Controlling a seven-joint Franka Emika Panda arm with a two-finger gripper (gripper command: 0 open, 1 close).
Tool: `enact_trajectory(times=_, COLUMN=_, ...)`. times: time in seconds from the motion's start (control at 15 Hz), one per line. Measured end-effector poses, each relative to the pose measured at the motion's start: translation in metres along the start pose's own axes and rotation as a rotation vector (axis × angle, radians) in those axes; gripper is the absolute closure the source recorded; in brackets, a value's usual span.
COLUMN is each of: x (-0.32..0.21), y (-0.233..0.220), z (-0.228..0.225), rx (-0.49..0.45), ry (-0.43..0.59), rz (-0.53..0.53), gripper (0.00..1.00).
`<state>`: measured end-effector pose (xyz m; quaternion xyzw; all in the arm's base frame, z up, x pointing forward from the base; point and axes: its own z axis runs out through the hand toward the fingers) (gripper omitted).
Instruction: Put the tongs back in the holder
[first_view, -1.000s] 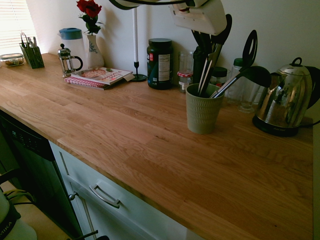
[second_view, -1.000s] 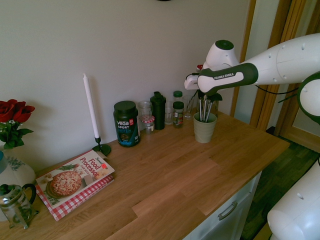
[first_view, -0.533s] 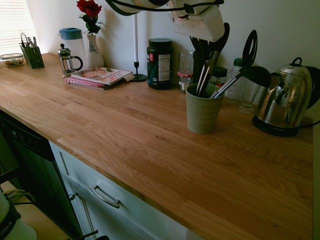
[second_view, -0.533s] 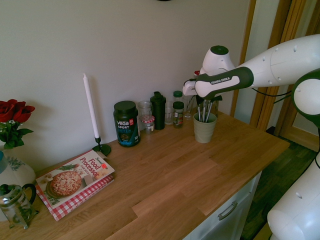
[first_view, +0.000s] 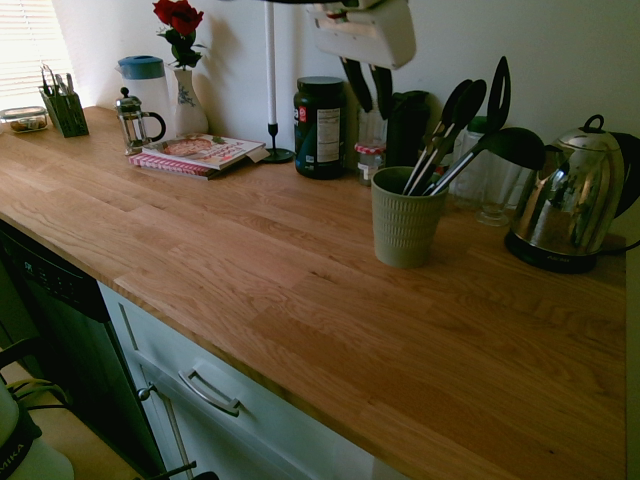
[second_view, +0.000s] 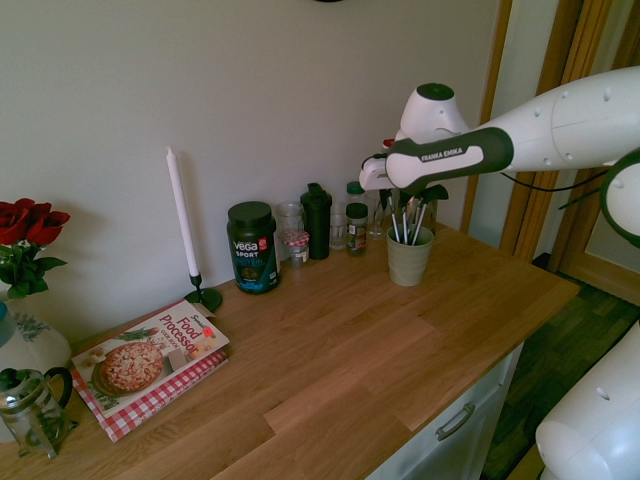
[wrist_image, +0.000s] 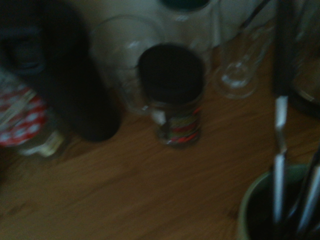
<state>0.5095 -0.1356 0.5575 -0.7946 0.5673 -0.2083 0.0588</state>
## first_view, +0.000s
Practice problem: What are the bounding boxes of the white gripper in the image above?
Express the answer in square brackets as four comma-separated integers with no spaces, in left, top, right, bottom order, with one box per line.
[304,0,418,122]

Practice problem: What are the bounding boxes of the steel tongs with black tips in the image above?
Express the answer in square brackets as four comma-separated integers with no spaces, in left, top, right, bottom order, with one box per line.
[401,77,489,198]

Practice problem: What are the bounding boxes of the white robot base section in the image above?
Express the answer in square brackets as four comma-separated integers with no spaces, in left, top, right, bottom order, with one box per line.
[0,380,76,480]

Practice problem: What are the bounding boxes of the black candle holder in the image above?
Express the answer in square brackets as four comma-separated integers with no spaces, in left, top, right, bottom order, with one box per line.
[260,122,297,165]

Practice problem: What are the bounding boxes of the green ribbed utensil holder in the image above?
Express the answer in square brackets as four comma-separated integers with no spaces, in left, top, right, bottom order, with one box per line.
[370,166,450,269]

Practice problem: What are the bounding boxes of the empty clear glass jar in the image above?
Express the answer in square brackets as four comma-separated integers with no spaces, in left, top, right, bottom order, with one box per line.
[356,101,389,149]

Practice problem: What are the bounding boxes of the black shaker bottle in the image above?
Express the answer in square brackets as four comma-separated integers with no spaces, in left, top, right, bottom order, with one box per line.
[385,89,432,169]

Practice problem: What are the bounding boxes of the black protein powder tub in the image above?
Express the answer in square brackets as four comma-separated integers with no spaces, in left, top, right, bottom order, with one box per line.
[292,75,348,181]

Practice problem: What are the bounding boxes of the glass jar red checked lid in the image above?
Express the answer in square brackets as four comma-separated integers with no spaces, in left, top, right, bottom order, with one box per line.
[354,142,388,188]

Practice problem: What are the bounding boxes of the tall white candle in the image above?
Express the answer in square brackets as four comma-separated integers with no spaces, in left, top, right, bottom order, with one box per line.
[264,1,278,126]

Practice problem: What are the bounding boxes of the black slotted spatula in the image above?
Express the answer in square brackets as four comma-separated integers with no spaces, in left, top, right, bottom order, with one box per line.
[423,55,513,198]

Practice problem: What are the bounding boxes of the clear bottle with green lid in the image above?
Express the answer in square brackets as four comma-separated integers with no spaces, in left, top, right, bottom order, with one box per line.
[448,115,502,209]

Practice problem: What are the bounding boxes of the footed clear drinking glass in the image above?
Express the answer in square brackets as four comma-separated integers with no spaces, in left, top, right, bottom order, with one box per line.
[473,167,531,228]

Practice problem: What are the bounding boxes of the food processor cookbook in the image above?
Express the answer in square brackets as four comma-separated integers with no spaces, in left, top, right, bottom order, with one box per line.
[141,131,268,172]

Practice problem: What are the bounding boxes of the white vase with blue print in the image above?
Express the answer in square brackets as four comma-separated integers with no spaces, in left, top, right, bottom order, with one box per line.
[171,66,210,138]

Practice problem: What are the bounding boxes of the red roses bouquet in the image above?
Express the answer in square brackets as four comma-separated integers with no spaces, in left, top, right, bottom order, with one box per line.
[151,0,207,72]

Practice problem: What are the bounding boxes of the white pitcher with blue lid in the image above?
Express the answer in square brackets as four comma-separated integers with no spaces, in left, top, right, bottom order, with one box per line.
[115,54,173,144]

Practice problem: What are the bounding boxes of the stainless steel electric kettle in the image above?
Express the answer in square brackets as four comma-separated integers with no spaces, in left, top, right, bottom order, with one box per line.
[508,113,640,257]

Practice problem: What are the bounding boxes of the black kettle base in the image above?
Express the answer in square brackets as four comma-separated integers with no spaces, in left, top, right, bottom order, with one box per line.
[503,228,600,275]

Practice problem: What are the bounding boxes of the glass French press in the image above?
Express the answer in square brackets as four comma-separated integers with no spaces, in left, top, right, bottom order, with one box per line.
[114,86,168,157]

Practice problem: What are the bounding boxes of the green cutlery caddy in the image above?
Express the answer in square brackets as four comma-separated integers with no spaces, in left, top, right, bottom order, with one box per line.
[38,85,91,139]

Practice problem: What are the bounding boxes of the glass food container with lid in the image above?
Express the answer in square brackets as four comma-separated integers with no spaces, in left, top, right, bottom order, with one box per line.
[0,105,50,135]

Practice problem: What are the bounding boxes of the white kitchen cabinet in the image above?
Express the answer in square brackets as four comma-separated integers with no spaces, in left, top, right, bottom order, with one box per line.
[96,281,411,480]

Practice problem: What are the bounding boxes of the black dishwasher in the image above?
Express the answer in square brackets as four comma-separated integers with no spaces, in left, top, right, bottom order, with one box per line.
[0,218,167,477]

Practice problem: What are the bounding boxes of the black stand rod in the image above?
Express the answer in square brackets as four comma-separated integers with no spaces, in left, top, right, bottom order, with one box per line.
[143,459,220,480]

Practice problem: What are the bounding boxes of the black ladle with steel handle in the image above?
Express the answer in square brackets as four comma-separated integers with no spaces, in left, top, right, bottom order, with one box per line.
[423,126,547,198]

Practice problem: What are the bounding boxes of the black kettle power cord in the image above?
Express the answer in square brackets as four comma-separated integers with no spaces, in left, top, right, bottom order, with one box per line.
[596,238,640,257]

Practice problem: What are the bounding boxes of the silver drawer handle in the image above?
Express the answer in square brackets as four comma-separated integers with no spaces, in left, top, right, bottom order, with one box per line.
[177,368,243,418]

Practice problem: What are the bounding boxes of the yellow cables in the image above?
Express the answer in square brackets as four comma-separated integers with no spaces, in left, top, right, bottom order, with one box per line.
[5,378,72,409]

